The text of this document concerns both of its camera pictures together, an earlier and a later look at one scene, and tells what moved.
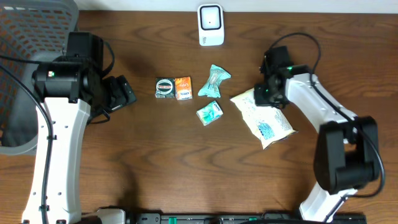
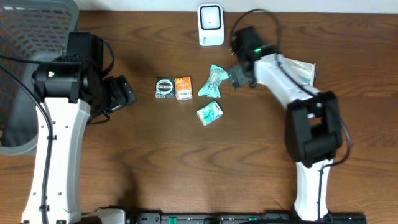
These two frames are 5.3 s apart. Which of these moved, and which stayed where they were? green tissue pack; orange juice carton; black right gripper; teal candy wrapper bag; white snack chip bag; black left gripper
Moved: white snack chip bag; black right gripper
Stayed: green tissue pack; teal candy wrapper bag; black left gripper; orange juice carton
